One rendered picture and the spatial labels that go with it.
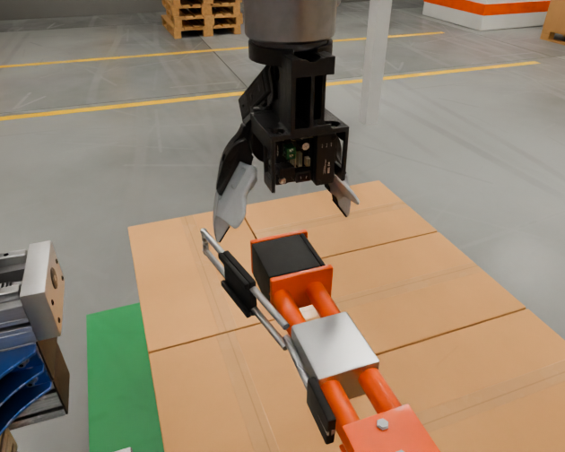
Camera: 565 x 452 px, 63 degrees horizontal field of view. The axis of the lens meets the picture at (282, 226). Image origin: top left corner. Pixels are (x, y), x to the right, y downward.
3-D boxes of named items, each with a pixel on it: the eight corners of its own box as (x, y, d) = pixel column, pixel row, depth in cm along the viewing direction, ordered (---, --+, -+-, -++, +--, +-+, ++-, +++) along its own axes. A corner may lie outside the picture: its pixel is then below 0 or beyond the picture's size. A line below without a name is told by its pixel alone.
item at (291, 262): (331, 300, 54) (334, 267, 52) (272, 316, 52) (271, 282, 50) (304, 259, 61) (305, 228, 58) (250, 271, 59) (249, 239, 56)
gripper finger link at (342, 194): (364, 238, 49) (320, 185, 43) (340, 211, 54) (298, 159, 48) (386, 219, 49) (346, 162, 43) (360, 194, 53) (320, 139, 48)
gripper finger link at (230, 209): (203, 257, 43) (256, 178, 41) (191, 225, 48) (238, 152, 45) (230, 267, 45) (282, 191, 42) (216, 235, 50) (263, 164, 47)
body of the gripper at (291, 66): (268, 201, 40) (265, 58, 34) (242, 160, 47) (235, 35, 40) (347, 186, 42) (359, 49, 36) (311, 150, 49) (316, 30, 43)
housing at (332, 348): (378, 391, 44) (384, 360, 42) (313, 412, 42) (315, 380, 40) (345, 339, 50) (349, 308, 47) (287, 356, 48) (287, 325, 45)
